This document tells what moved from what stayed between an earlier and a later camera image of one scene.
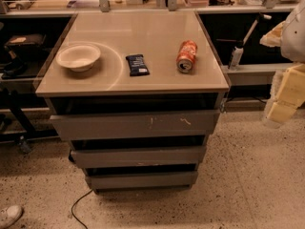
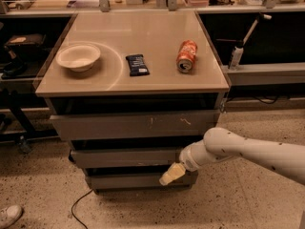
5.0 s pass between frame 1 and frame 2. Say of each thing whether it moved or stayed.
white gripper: moved
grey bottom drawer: stayed
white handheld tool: stayed
